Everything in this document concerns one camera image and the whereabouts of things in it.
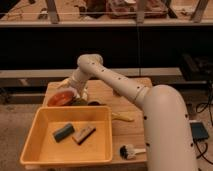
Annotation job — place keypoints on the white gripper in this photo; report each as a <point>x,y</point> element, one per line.
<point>79,86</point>

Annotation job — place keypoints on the orange bowl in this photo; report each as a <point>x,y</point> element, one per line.
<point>61,98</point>

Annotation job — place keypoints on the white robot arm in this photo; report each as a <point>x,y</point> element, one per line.
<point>168,137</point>

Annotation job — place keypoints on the dark bowl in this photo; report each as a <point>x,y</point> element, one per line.
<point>94,103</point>

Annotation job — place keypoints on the brown wooden block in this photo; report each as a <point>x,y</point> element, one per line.
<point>83,133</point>

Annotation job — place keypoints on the teal sponge block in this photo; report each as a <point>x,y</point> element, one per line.
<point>63,132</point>

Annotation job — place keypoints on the yellow banana toy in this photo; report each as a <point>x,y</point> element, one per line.
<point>122,117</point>

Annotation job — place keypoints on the yellow plastic tub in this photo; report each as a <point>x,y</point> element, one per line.
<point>41,149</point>

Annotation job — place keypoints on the black bristle brush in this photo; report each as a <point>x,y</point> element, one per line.
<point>129,152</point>

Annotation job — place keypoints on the blue box on floor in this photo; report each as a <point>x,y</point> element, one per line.
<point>199,132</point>

